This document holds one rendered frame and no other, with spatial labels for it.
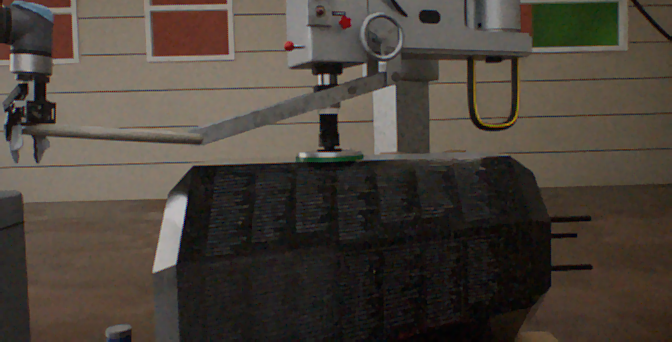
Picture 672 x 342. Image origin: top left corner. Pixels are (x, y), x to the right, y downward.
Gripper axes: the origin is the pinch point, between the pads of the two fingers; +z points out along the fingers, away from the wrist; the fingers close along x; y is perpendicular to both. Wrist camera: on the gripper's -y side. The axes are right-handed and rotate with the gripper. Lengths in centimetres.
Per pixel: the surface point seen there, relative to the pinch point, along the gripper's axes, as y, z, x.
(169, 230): 10.5, 20.5, 35.3
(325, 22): 40, -42, 66
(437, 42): 59, -40, 103
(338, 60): 41, -31, 72
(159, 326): 14, 46, 30
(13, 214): 35.9, 8.3, -18.9
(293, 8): 25, -48, 69
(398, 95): 14, -28, 155
